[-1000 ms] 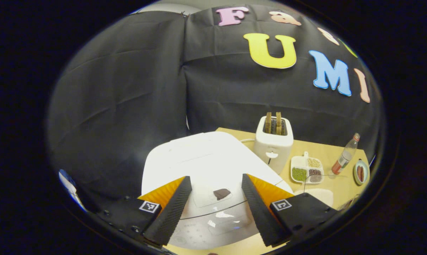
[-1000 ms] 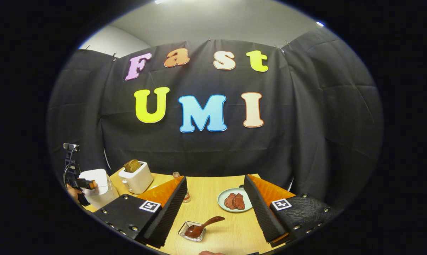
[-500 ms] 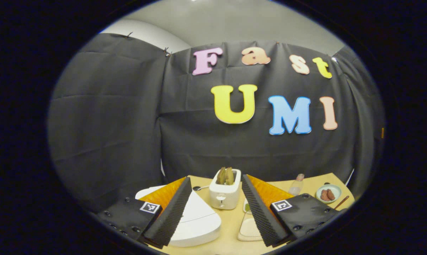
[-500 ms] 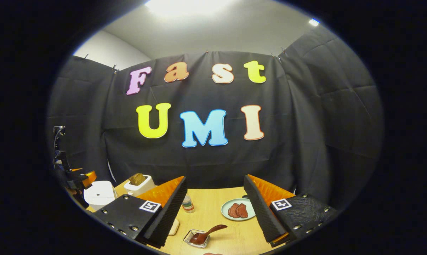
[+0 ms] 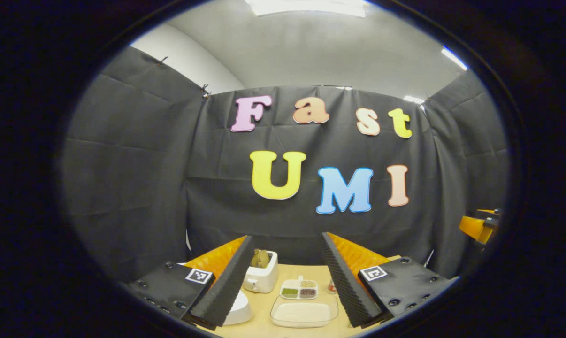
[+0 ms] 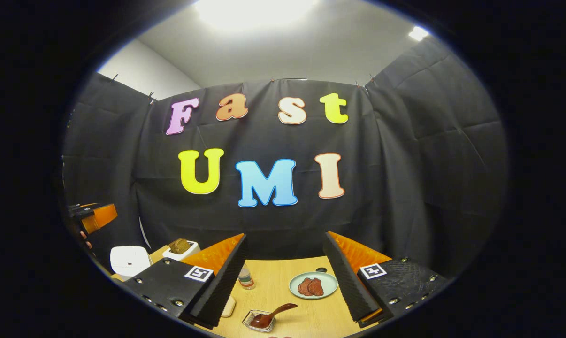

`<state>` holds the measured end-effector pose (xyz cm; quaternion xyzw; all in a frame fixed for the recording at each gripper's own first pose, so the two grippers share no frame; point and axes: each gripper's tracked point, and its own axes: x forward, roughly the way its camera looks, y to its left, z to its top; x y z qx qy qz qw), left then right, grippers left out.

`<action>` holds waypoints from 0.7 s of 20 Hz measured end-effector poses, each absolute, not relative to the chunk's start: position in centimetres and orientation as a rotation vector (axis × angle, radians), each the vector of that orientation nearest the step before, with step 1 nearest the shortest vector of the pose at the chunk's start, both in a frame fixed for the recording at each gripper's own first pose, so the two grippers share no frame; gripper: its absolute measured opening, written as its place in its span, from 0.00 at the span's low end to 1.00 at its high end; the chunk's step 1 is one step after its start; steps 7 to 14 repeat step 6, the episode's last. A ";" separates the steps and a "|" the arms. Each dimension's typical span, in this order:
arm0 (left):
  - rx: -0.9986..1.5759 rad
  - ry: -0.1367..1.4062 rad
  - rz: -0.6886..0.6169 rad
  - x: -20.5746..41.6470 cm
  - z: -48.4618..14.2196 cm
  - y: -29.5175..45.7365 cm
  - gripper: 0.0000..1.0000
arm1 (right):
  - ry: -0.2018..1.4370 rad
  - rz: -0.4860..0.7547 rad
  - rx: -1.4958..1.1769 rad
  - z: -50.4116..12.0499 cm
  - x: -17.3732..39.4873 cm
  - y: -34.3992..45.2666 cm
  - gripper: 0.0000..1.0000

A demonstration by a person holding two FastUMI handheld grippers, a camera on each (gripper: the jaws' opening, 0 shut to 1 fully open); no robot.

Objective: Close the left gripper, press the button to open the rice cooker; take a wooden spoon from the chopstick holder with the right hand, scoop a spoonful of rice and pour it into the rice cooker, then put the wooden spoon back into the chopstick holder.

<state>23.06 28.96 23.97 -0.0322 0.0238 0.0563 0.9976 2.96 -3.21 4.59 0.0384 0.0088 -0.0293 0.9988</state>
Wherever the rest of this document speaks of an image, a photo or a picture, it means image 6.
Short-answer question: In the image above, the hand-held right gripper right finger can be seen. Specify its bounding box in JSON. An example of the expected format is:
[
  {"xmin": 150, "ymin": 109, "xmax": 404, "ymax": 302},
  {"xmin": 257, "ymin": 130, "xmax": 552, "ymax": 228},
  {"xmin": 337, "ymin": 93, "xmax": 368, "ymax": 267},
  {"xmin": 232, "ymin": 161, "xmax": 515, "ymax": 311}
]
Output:
[{"xmin": 322, "ymin": 231, "xmax": 449, "ymax": 329}]

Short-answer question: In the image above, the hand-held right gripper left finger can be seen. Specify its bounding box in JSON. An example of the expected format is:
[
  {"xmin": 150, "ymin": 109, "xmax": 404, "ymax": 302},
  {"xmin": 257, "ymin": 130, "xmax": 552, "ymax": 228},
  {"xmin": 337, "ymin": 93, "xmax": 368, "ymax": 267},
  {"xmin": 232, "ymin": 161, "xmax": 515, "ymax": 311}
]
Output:
[{"xmin": 122, "ymin": 233, "xmax": 249, "ymax": 329}]

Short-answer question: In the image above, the wire chopstick holder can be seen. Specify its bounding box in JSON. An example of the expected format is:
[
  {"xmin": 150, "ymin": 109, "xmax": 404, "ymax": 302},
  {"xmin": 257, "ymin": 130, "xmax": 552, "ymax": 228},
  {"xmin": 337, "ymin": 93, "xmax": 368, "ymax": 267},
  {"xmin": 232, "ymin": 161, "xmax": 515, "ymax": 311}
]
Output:
[{"xmin": 242, "ymin": 310, "xmax": 276, "ymax": 333}]

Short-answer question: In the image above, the white rice cooker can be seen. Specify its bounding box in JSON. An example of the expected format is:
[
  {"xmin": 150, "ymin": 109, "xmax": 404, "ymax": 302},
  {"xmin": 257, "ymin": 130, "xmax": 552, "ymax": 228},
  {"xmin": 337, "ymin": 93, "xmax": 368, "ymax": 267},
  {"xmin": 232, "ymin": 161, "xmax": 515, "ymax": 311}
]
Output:
[{"xmin": 110, "ymin": 246, "xmax": 152, "ymax": 277}]

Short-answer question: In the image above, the brown wooden spoon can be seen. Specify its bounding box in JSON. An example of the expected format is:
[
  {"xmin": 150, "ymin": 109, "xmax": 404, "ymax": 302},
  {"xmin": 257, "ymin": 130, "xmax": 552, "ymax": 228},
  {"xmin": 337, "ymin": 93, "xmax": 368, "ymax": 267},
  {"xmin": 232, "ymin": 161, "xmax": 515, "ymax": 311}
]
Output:
[{"xmin": 250, "ymin": 303, "xmax": 298, "ymax": 329}]

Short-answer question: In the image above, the pale green plate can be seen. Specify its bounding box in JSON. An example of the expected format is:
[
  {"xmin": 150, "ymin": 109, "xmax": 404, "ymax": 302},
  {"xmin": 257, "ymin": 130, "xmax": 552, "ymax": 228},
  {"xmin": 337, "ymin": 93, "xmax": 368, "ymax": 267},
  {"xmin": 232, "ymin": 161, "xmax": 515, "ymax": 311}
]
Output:
[{"xmin": 289, "ymin": 272, "xmax": 338, "ymax": 300}]

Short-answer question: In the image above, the clear plastic bottle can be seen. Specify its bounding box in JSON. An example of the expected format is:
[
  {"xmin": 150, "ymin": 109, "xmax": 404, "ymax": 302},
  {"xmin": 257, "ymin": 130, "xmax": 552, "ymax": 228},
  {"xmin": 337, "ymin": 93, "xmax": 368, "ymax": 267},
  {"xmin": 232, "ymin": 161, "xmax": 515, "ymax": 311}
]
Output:
[{"xmin": 238, "ymin": 265, "xmax": 255, "ymax": 290}]

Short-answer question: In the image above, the white toaster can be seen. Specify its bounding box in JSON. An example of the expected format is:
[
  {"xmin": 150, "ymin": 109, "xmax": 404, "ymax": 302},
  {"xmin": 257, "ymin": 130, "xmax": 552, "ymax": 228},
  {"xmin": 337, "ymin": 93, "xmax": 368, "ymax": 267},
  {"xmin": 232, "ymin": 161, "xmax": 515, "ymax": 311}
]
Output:
[{"xmin": 162, "ymin": 240, "xmax": 200, "ymax": 261}]

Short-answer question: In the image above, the black backdrop cloth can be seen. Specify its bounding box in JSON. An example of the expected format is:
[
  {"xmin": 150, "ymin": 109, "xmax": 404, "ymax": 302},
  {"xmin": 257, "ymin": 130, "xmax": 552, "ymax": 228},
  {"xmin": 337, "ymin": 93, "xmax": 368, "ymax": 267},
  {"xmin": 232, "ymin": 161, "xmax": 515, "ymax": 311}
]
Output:
[{"xmin": 62, "ymin": 35, "xmax": 509, "ymax": 282}]

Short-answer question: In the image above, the large ceiling light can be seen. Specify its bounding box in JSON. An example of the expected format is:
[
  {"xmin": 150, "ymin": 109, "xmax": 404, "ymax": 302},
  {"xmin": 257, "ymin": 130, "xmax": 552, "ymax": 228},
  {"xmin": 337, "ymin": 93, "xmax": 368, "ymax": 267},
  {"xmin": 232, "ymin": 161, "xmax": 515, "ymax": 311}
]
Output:
[{"xmin": 196, "ymin": 0, "xmax": 316, "ymax": 29}]

